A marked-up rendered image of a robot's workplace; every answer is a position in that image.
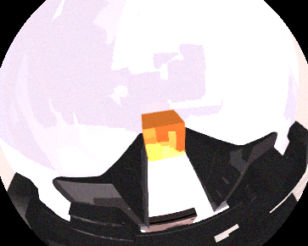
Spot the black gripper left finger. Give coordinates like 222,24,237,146
52,133,150,230

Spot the orange block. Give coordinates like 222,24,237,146
141,109,185,161

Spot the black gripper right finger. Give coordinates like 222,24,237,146
185,126,277,212

